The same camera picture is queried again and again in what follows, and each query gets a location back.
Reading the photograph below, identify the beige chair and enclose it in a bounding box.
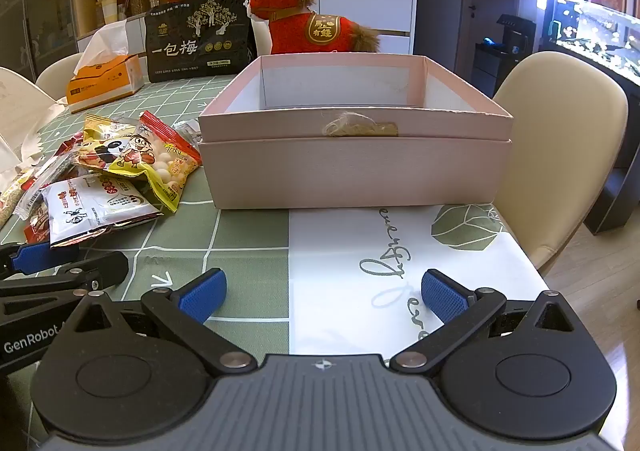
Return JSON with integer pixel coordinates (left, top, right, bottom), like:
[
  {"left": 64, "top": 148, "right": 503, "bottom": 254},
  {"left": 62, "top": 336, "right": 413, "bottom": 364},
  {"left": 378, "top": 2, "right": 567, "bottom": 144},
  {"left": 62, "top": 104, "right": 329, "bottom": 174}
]
[
  {"left": 35, "top": 52, "right": 86, "bottom": 88},
  {"left": 492, "top": 51, "right": 630, "bottom": 272}
]

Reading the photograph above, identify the white chair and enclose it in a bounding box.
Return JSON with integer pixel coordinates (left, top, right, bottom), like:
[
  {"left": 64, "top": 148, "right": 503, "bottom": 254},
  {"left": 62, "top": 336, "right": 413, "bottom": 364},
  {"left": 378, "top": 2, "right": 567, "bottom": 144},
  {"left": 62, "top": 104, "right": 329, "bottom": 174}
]
[{"left": 0, "top": 67, "right": 63, "bottom": 132}]

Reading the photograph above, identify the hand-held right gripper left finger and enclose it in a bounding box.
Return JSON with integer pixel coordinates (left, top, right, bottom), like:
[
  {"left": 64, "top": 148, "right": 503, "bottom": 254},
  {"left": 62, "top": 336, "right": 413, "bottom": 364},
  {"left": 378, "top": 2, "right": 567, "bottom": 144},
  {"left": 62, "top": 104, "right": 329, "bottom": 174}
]
[{"left": 62, "top": 267, "right": 258, "bottom": 376}]

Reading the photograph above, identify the orange tissue box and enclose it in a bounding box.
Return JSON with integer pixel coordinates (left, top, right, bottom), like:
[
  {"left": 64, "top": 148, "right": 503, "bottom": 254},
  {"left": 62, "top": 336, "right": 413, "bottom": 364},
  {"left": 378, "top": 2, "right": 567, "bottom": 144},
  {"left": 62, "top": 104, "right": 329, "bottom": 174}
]
[{"left": 65, "top": 22, "right": 146, "bottom": 113}]

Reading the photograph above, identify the white snack pouch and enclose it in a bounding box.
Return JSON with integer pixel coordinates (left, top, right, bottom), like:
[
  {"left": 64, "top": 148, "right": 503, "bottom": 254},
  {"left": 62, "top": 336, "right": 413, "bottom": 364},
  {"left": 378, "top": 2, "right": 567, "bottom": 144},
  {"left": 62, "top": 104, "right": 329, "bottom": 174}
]
[{"left": 40, "top": 175, "right": 165, "bottom": 248}]

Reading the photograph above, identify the lit fish tank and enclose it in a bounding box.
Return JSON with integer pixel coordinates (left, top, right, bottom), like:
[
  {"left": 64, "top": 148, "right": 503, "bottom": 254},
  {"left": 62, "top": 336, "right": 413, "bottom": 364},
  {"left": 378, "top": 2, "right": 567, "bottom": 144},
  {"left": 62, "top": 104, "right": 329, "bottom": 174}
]
[{"left": 544, "top": 0, "right": 640, "bottom": 84}]

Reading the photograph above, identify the green white tablecloth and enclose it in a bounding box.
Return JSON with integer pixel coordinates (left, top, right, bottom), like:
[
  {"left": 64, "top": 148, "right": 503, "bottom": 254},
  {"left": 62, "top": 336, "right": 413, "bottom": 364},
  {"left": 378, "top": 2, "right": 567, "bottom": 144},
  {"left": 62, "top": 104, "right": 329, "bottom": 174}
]
[{"left": 0, "top": 48, "right": 561, "bottom": 437}]

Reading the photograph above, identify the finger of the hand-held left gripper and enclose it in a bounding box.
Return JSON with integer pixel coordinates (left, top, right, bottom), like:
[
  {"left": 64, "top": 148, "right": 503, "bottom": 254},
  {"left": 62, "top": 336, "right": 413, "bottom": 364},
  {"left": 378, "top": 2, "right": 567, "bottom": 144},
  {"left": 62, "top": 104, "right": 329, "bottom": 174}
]
[
  {"left": 0, "top": 251, "right": 130, "bottom": 304},
  {"left": 0, "top": 240, "right": 82, "bottom": 278}
]

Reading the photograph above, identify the red plush horse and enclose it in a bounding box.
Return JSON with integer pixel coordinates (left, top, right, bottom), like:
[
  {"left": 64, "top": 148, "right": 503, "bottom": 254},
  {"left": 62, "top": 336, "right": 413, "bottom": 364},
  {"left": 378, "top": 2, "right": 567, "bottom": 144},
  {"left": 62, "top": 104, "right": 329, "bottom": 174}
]
[{"left": 244, "top": 0, "right": 382, "bottom": 55}]

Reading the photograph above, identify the black tank stand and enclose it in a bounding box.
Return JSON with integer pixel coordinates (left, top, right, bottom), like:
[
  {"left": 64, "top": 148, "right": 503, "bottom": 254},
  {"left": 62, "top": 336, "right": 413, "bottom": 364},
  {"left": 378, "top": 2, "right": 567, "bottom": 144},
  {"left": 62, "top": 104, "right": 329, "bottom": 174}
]
[{"left": 584, "top": 81, "right": 640, "bottom": 235}]

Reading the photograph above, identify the pile of snack packets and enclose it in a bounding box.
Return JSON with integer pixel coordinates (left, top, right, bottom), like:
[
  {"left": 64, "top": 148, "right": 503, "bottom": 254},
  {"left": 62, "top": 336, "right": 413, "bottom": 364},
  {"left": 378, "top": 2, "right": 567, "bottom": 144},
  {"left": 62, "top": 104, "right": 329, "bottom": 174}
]
[{"left": 0, "top": 110, "right": 203, "bottom": 249}]

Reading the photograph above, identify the white bag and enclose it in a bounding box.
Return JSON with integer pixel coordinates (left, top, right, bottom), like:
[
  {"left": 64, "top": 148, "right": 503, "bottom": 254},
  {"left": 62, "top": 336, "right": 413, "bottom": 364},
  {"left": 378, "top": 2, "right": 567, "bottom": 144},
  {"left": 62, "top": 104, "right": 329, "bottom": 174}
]
[{"left": 0, "top": 101, "right": 68, "bottom": 184}]

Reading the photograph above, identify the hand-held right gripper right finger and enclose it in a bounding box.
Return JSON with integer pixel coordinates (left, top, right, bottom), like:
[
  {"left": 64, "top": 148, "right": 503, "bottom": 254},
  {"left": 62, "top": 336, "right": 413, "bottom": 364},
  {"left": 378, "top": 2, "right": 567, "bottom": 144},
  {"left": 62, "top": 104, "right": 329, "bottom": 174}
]
[{"left": 389, "top": 268, "right": 577, "bottom": 376}]

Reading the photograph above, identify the yellow panda snack bag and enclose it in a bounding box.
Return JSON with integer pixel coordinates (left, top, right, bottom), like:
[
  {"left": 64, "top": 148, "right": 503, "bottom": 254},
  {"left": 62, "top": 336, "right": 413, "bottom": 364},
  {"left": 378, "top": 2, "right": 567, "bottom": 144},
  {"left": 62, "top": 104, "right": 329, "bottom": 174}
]
[{"left": 80, "top": 114, "right": 153, "bottom": 182}]

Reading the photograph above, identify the black appliance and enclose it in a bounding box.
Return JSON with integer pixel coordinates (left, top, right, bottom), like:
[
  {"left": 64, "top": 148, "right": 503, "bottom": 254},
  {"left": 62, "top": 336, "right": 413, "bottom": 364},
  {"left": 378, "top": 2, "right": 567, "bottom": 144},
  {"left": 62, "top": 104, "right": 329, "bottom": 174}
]
[{"left": 473, "top": 14, "right": 537, "bottom": 83}]

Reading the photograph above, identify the large black printed bag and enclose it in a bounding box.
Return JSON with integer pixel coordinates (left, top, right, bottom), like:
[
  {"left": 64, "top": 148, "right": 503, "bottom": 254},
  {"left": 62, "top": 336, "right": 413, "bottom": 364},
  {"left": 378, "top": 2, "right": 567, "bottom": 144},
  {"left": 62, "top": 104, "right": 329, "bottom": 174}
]
[{"left": 145, "top": 0, "right": 257, "bottom": 83}]

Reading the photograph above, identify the pink cardboard box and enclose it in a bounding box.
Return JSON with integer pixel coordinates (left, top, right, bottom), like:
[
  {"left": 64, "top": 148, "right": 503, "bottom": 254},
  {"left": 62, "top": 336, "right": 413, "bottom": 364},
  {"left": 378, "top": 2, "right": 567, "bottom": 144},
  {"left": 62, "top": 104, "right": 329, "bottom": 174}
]
[{"left": 197, "top": 54, "right": 516, "bottom": 210}]

